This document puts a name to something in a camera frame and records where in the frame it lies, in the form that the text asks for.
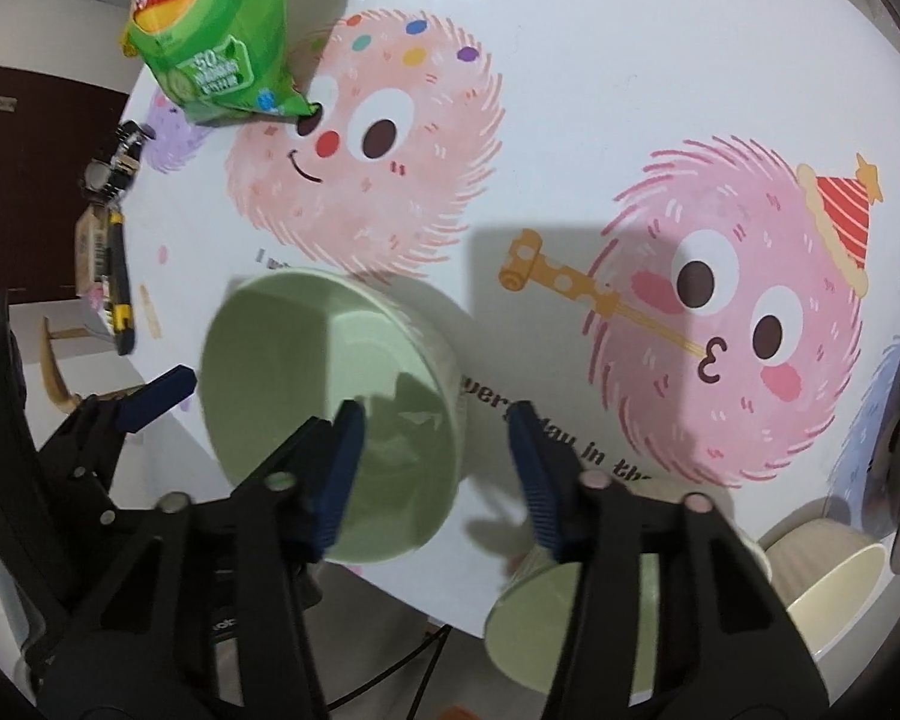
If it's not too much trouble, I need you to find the green potato chip bag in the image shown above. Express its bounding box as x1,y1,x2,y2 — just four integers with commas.
120,0,323,125

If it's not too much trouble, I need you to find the small cardboard tag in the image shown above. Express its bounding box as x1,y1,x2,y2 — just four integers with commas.
73,208,113,295

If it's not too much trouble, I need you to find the cream ceramic bowl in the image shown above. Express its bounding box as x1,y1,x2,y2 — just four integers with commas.
757,514,890,665

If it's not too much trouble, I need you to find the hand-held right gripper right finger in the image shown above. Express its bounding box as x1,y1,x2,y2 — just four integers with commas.
508,401,830,720

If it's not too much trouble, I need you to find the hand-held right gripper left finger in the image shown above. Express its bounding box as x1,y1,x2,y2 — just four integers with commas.
26,399,366,720

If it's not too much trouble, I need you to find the black power cable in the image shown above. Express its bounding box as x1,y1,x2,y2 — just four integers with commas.
322,622,452,720

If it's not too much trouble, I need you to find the pale green ceramic bowl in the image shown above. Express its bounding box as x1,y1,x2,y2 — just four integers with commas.
199,268,467,563
484,546,661,706

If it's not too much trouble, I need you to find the curved wooden chair leg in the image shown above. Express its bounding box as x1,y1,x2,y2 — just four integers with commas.
40,315,85,415

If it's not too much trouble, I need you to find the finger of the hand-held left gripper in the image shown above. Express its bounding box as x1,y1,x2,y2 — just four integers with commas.
37,365,198,511

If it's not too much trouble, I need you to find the dark brown cabinet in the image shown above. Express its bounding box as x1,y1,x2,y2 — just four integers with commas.
0,64,132,305

